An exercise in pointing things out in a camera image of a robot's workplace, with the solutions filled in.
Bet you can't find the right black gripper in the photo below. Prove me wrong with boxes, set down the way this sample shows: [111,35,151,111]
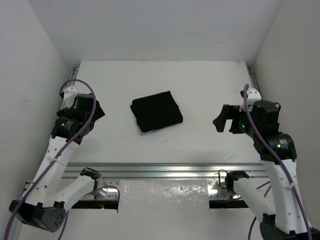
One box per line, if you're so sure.
[213,103,260,137]

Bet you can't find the black t-shirt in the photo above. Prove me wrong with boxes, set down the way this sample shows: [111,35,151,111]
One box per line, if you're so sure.
[130,91,183,133]

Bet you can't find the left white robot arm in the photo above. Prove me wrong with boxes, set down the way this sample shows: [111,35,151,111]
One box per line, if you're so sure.
[9,85,105,233]

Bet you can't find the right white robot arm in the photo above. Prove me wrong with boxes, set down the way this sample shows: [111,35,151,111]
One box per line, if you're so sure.
[212,84,320,240]

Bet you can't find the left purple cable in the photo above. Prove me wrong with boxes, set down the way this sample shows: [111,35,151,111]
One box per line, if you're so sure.
[3,78,120,240]

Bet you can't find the aluminium frame rail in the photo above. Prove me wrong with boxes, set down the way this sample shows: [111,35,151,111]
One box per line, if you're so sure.
[7,63,301,240]

